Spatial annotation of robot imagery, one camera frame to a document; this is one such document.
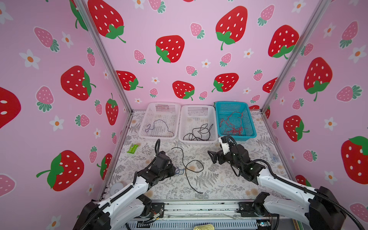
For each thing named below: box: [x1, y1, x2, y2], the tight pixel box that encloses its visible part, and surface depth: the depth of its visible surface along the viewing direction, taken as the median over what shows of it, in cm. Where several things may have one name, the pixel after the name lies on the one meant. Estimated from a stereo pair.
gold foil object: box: [193, 223, 215, 230], surface depth 66 cm
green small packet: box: [126, 143, 139, 154], surface depth 100 cm
